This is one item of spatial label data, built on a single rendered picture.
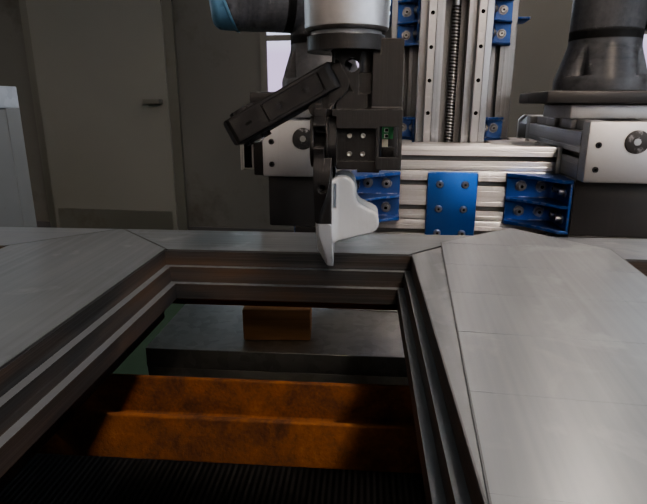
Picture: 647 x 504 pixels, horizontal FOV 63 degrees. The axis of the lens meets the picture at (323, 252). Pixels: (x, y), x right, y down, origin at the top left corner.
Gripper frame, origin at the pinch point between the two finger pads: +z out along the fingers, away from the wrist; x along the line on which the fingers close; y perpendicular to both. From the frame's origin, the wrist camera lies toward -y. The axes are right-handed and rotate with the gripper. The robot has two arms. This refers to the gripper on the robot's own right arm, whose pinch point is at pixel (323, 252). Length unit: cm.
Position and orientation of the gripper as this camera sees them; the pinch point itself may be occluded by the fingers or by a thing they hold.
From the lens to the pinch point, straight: 52.7
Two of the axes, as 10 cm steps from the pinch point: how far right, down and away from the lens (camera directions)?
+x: 0.8, -2.7, 9.6
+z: 0.0, 9.6, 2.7
